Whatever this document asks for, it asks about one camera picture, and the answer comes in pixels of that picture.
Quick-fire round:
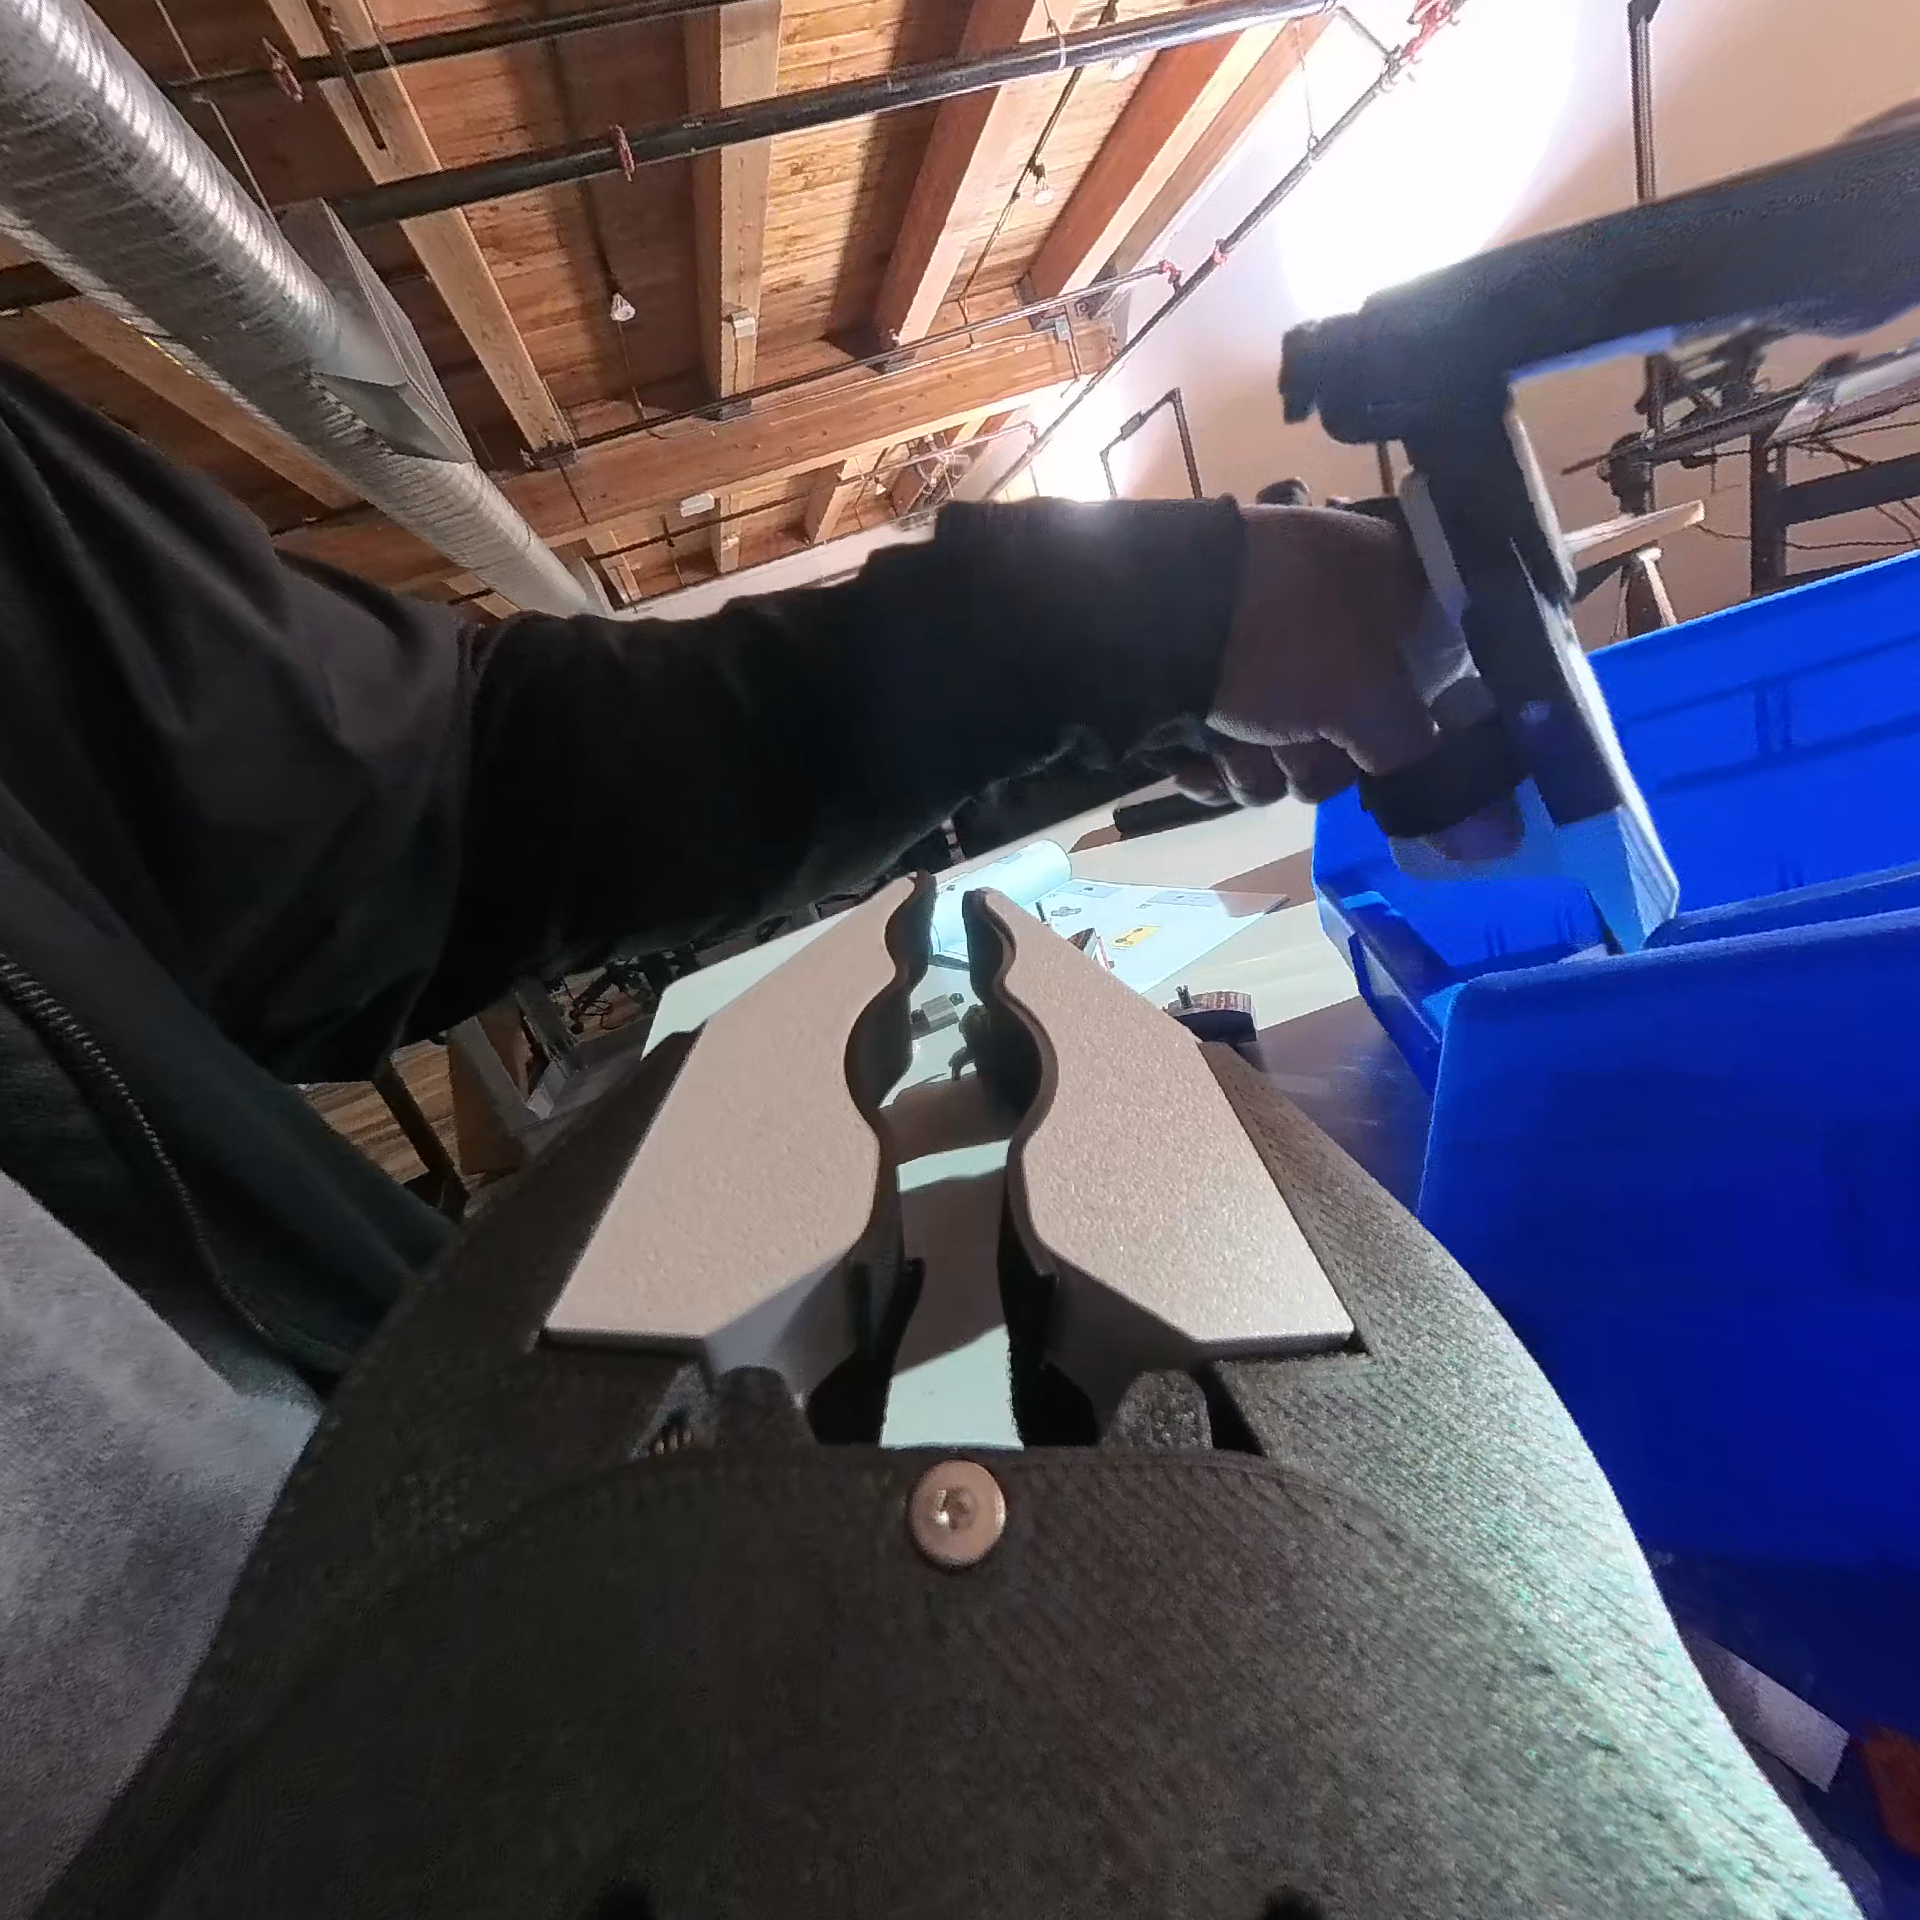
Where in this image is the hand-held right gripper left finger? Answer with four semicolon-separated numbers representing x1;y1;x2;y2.
543;874;940;1404

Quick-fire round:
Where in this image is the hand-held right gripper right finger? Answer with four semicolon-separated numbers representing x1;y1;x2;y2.
960;888;1360;1426

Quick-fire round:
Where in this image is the blue plastic bin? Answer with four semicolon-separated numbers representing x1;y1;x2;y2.
1312;550;1920;1051
1417;866;1920;1728

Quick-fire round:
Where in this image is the person's left forearm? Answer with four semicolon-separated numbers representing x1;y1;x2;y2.
450;496;1250;1051

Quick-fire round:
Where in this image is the white desk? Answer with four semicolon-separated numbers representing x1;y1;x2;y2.
642;792;1445;1449

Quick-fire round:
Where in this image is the person's left hand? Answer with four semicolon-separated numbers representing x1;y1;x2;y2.
1199;502;1495;811

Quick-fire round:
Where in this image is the wooden trestle table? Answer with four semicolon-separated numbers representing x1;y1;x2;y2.
1559;498;1710;640

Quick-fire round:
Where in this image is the light blue instruction booklet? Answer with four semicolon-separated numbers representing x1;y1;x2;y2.
928;838;1292;994

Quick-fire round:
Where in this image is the person's black jacket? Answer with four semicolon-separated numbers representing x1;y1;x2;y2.
0;360;632;1390

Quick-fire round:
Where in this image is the black ceiling pipe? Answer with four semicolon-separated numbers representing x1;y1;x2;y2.
321;0;1336;226

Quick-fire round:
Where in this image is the black camera rig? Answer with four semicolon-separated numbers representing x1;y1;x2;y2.
1568;333;1920;595

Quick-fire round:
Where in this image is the silver air duct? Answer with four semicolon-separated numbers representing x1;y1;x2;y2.
0;0;607;620

